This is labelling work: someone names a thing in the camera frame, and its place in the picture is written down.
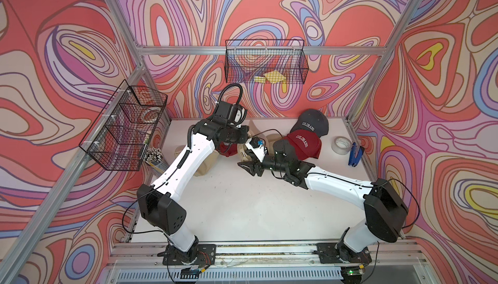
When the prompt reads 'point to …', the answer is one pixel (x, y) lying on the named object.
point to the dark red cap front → (228, 149)
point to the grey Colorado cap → (312, 120)
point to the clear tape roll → (342, 145)
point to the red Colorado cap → (305, 144)
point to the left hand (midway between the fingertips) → (250, 135)
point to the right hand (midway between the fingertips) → (243, 162)
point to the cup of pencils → (154, 159)
